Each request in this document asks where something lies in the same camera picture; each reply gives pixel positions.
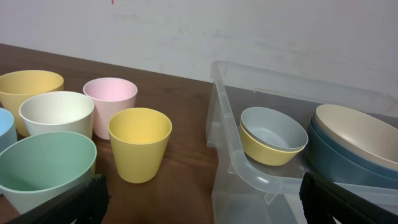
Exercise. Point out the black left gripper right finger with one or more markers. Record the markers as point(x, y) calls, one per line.
point(327, 203)

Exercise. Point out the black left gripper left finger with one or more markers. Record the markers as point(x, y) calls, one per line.
point(85, 203)

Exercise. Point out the large dark blue bowl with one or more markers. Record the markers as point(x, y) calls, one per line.
point(336, 168)

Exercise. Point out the large beige bowl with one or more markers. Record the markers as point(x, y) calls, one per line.
point(360, 129)

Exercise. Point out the small yellow bowl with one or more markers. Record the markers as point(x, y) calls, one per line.
point(262, 153)

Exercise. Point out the small grey-blue bowl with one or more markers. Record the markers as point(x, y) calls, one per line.
point(274, 129)

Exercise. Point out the green cup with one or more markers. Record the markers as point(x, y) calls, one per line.
point(41, 167)

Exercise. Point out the clear plastic storage box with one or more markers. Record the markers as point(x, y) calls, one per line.
point(246, 191)

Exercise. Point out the yellow cup near box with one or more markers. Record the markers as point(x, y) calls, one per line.
point(139, 137)

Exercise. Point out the white cup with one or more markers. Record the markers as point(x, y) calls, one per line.
point(58, 111)

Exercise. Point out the light blue cup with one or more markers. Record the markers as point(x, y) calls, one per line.
point(8, 134)

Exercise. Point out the pink cup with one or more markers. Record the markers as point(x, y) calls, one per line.
point(110, 95)

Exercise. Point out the yellow cup far left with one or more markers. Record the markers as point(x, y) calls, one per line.
point(16, 87)

